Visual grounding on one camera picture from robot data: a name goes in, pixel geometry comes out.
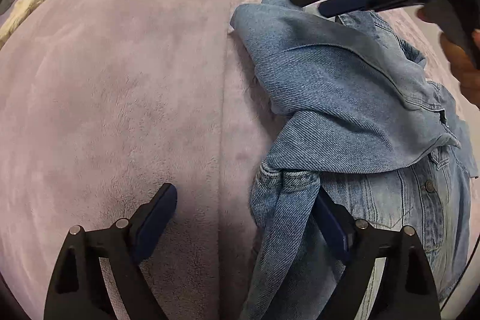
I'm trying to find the person's right hand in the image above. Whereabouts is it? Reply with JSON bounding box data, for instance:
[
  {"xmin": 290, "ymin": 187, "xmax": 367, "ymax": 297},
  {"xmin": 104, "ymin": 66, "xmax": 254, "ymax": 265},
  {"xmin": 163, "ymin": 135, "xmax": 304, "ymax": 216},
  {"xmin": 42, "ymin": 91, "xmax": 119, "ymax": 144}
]
[{"xmin": 416, "ymin": 6, "xmax": 480, "ymax": 109}]

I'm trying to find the lilac plush blanket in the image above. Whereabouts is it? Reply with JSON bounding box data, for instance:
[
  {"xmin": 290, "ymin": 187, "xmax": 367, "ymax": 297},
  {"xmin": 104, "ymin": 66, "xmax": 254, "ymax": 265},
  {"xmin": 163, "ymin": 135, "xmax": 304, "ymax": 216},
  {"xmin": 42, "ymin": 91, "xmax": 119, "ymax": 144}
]
[{"xmin": 0, "ymin": 0, "xmax": 480, "ymax": 320}]

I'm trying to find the blue denim jacket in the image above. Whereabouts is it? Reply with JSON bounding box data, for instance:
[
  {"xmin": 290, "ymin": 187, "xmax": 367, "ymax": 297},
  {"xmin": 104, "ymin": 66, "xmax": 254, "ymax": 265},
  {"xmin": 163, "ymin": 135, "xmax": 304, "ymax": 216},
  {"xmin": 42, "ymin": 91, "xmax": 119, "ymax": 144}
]
[{"xmin": 231, "ymin": 0, "xmax": 479, "ymax": 319}]

